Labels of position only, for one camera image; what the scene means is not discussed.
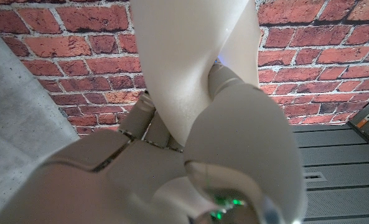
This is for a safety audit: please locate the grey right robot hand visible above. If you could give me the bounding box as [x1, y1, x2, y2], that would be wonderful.
[0, 63, 308, 224]

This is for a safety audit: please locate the beige cloth sheet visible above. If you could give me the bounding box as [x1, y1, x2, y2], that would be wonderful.
[129, 0, 262, 147]

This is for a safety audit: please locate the red brick print backdrop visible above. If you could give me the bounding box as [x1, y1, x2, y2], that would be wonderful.
[0, 0, 369, 136]

